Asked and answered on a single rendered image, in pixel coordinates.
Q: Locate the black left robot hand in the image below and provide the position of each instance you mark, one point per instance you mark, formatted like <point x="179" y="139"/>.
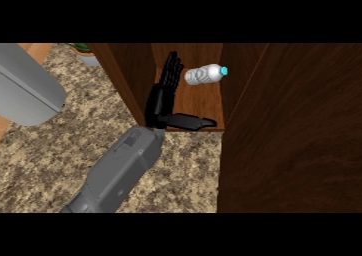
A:
<point x="160" y="100"/>

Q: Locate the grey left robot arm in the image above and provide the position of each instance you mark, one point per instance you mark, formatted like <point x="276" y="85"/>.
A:
<point x="123" y="166"/>

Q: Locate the brown wooden cabinet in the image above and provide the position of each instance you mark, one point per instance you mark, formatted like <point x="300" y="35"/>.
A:
<point x="198" y="100"/>

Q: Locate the clear plastic water bottle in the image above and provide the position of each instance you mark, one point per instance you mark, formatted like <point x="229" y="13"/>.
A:
<point x="203" y="75"/>

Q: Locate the dark brown cabinet door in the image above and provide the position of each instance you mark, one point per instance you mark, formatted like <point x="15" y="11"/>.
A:
<point x="306" y="133"/>

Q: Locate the green plant in grey pot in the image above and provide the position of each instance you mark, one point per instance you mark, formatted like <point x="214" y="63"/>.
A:
<point x="87" y="57"/>

